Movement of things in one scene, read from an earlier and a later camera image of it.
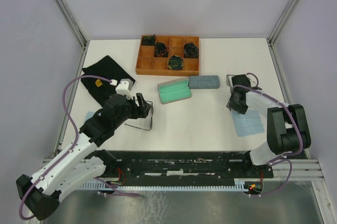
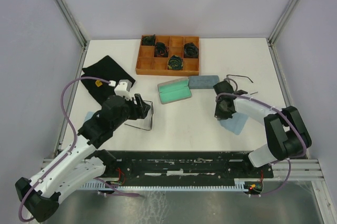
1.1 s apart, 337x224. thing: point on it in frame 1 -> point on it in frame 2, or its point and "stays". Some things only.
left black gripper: x=140 y=111 stays
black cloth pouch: x=108 y=68 stays
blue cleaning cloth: x=248 y=124 -> x=235 y=124
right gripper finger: x=243 y=112 -> x=225 y=115
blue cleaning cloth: x=89 y=114 stays
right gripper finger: x=230 y=106 -> x=218 y=114
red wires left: x=120 y=174 stays
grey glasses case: x=173 y=90 stays
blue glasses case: x=204 y=82 stays
